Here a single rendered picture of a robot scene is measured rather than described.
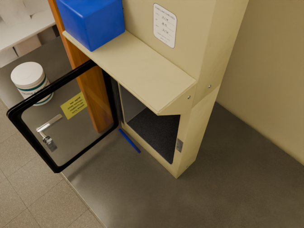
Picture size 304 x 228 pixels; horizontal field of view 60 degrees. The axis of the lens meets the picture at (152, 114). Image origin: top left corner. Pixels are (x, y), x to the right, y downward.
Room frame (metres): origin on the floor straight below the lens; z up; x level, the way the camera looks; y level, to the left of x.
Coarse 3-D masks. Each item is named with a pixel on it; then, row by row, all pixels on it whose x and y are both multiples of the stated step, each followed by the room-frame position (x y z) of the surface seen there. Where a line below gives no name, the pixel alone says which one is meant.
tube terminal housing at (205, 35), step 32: (128, 0) 0.50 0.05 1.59; (160, 0) 0.43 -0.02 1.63; (192, 0) 0.38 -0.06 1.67; (224, 0) 0.37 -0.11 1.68; (192, 32) 0.37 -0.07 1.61; (224, 32) 0.39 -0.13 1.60; (192, 64) 0.36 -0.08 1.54; (224, 64) 0.42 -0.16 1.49; (128, 128) 0.54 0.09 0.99; (192, 128) 0.37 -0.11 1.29; (160, 160) 0.41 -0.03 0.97; (192, 160) 0.41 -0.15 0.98
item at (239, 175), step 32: (64, 64) 0.95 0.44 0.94; (0, 96) 0.75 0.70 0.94; (224, 128) 0.57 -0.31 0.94; (96, 160) 0.43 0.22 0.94; (128, 160) 0.43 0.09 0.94; (224, 160) 0.43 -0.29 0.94; (256, 160) 0.43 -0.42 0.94; (288, 160) 0.43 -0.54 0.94; (96, 192) 0.30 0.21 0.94; (128, 192) 0.30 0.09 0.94; (160, 192) 0.30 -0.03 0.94; (192, 192) 0.30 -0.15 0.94; (224, 192) 0.30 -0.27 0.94; (256, 192) 0.30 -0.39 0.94; (288, 192) 0.30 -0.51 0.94; (128, 224) 0.19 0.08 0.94; (160, 224) 0.19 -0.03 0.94; (192, 224) 0.19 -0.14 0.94; (224, 224) 0.19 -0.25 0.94; (256, 224) 0.19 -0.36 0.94; (288, 224) 0.19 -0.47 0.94
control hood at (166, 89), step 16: (64, 32) 0.50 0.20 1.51; (128, 32) 0.50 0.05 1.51; (80, 48) 0.45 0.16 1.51; (112, 48) 0.44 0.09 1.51; (128, 48) 0.44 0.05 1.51; (144, 48) 0.44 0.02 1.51; (112, 64) 0.39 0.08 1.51; (128, 64) 0.39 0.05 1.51; (144, 64) 0.39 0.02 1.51; (160, 64) 0.39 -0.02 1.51; (128, 80) 0.35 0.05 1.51; (144, 80) 0.35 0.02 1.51; (160, 80) 0.35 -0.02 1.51; (176, 80) 0.35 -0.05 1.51; (192, 80) 0.35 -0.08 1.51; (144, 96) 0.31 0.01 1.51; (160, 96) 0.31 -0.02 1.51; (176, 96) 0.31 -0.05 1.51; (192, 96) 0.34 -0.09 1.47; (160, 112) 0.27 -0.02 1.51; (176, 112) 0.31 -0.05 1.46
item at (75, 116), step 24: (72, 72) 0.48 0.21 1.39; (96, 72) 0.53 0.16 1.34; (48, 96) 0.42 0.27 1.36; (72, 96) 0.47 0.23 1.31; (96, 96) 0.52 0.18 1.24; (24, 120) 0.37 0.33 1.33; (48, 120) 0.40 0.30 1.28; (72, 120) 0.44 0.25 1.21; (96, 120) 0.50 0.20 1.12; (72, 144) 0.42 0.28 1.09
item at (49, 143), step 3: (48, 138) 0.38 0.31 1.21; (51, 138) 0.38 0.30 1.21; (45, 141) 0.37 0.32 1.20; (48, 141) 0.37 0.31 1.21; (51, 141) 0.37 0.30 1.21; (48, 144) 0.36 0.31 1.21; (51, 144) 0.37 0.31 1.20; (54, 144) 0.37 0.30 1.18; (48, 147) 0.36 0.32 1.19; (51, 147) 0.36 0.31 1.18; (54, 147) 0.37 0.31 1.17; (51, 150) 0.36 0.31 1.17; (54, 150) 0.37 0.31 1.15
